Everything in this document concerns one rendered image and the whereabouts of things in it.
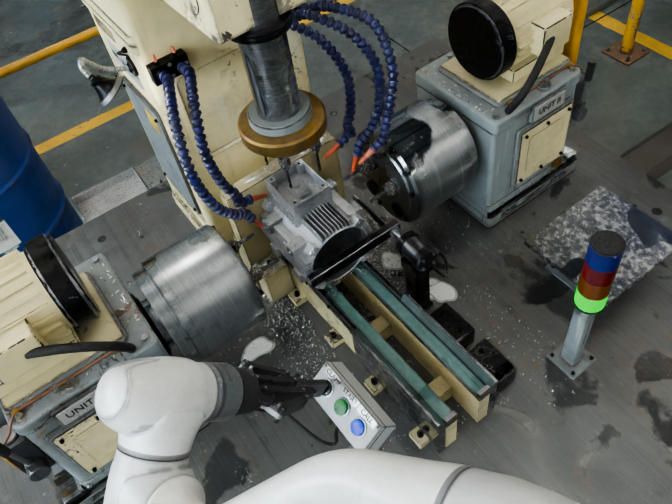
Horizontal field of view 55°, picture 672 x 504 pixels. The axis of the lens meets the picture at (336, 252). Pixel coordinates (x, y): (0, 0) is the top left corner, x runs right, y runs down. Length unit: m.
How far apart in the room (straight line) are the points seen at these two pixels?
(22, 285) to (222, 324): 0.39
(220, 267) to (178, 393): 0.46
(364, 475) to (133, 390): 0.34
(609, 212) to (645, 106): 1.85
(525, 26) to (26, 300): 1.15
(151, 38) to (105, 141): 2.40
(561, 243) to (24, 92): 3.45
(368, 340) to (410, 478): 0.81
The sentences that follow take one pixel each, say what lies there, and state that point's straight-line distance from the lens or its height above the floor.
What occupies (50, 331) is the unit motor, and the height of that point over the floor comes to 1.26.
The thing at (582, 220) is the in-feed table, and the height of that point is 0.92.
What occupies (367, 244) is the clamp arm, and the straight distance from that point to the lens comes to 1.46.
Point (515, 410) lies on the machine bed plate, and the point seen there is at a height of 0.80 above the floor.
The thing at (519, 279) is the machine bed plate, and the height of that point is 0.80.
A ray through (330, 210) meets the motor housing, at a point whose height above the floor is 1.10.
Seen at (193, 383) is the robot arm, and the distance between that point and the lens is 0.94.
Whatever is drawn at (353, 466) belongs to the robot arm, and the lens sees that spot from 0.71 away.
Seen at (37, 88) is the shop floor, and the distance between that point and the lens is 4.35.
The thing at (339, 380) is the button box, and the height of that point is 1.09.
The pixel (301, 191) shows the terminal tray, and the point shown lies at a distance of 1.45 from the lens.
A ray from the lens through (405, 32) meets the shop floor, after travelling 3.97.
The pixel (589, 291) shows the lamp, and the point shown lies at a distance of 1.32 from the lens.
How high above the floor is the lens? 2.15
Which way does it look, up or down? 51 degrees down
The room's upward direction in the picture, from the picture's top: 11 degrees counter-clockwise
